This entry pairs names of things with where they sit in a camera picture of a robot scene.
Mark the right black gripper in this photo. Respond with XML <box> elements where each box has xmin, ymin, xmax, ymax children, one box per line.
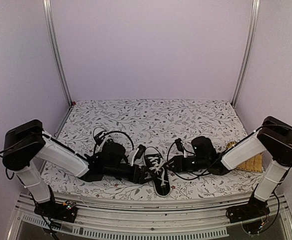
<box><xmin>164</xmin><ymin>155</ymin><xmax>209</xmax><ymax>173</ymax></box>

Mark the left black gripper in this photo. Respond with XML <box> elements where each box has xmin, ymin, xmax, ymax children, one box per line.
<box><xmin>104</xmin><ymin>163</ymin><xmax>158</xmax><ymax>185</ymax></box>

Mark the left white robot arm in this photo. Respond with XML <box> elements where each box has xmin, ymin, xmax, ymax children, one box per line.
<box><xmin>0</xmin><ymin>119</ymin><xmax>151</xmax><ymax>217</ymax></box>

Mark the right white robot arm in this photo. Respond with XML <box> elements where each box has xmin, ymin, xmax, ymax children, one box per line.
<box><xmin>165</xmin><ymin>116</ymin><xmax>292</xmax><ymax>218</ymax></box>

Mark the floral patterned table mat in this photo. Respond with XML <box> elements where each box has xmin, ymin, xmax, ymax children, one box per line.
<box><xmin>41</xmin><ymin>99</ymin><xmax>263</xmax><ymax>201</ymax></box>

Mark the woven bamboo tray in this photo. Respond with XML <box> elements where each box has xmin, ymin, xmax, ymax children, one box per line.
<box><xmin>237</xmin><ymin>153</ymin><xmax>263</xmax><ymax>173</ymax></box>

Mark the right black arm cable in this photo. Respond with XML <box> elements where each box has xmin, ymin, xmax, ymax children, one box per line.
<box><xmin>166</xmin><ymin>144</ymin><xmax>224</xmax><ymax>181</ymax></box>

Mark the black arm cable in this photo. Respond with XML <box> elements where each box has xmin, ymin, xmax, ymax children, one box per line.
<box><xmin>166</xmin><ymin>144</ymin><xmax>224</xmax><ymax>181</ymax></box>
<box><xmin>103</xmin><ymin>130</ymin><xmax>135</xmax><ymax>153</ymax></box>

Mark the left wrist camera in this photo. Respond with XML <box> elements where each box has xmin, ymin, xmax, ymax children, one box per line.
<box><xmin>129</xmin><ymin>144</ymin><xmax>146</xmax><ymax>166</ymax></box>

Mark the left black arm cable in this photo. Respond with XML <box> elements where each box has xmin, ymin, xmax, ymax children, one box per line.
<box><xmin>103</xmin><ymin>130</ymin><xmax>135</xmax><ymax>153</ymax></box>

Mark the front aluminium rail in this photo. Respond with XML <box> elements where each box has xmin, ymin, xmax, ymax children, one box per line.
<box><xmin>8</xmin><ymin>193</ymin><xmax>292</xmax><ymax>240</ymax></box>

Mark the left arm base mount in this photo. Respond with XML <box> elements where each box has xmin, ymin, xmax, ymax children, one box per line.
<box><xmin>34</xmin><ymin>195</ymin><xmax>78</xmax><ymax>223</ymax></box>

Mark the right aluminium frame post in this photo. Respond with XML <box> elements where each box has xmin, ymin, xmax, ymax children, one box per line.
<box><xmin>231</xmin><ymin>0</ymin><xmax>261</xmax><ymax>109</ymax></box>

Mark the aluminium frame post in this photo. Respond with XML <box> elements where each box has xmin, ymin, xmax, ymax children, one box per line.
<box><xmin>231</xmin><ymin>0</ymin><xmax>261</xmax><ymax>109</ymax></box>
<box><xmin>42</xmin><ymin>0</ymin><xmax>72</xmax><ymax>107</ymax></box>

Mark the left aluminium frame post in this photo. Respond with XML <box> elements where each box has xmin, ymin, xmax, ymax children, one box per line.
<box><xmin>42</xmin><ymin>0</ymin><xmax>72</xmax><ymax>107</ymax></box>

